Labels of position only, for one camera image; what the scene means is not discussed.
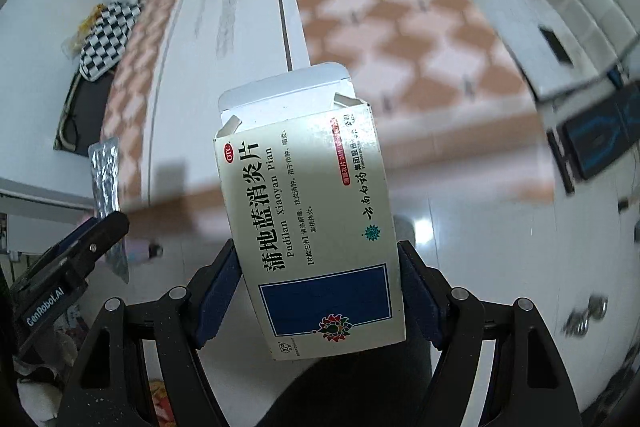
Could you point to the black phone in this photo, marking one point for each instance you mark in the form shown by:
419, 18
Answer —
556, 45

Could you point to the pair of metal dumbbells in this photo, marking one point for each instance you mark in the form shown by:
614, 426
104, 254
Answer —
584, 316

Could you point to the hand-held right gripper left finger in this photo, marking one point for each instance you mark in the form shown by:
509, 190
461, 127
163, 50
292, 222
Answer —
220, 292

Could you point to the black and blue floor pad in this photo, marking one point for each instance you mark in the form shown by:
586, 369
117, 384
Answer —
600, 132

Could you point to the dining table with checkered top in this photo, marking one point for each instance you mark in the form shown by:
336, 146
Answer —
350, 22

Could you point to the large silver blister pack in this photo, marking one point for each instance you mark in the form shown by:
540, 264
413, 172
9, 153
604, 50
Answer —
105, 177

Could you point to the cream blue medicine box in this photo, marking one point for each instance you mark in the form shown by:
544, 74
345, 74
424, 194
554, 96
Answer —
310, 207

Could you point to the black flat panel with frame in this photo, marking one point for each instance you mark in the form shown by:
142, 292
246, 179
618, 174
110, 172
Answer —
82, 117

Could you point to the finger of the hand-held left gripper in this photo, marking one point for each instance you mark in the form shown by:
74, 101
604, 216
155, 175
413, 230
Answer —
102, 234
75, 238

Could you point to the yellow crumpled bag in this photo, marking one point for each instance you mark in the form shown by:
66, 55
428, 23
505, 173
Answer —
86, 21

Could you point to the black white checkered cloth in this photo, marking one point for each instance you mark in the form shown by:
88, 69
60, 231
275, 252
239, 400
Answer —
107, 39

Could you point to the white padded chair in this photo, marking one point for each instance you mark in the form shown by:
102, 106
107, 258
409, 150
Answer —
540, 2

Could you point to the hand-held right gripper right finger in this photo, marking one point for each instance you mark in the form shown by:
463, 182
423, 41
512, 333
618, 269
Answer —
422, 292

